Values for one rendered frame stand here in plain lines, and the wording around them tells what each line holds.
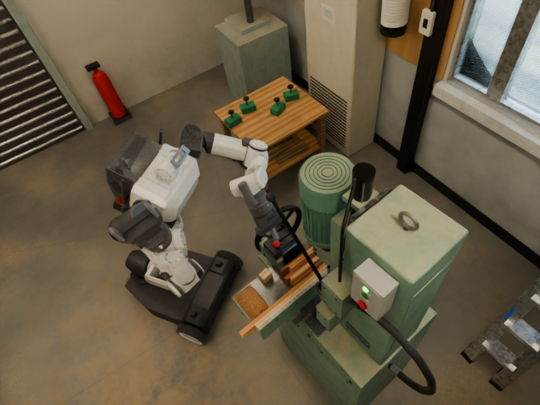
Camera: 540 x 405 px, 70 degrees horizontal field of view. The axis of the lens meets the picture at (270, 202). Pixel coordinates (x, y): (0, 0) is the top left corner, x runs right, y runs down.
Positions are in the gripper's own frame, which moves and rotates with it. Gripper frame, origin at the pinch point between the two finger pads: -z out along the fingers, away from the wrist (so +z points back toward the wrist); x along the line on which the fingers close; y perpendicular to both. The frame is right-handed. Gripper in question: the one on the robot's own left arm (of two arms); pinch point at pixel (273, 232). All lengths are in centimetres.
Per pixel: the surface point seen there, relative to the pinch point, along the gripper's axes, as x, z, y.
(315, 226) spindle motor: -4.7, 8.6, 27.7
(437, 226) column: -19, 10, 65
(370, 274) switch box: 2, 8, 60
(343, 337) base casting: 1, -47, 20
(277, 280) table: 7.0, -21.9, -3.8
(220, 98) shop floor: -97, 16, -250
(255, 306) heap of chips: 21.7, -21.3, 1.4
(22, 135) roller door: 75, 68, -293
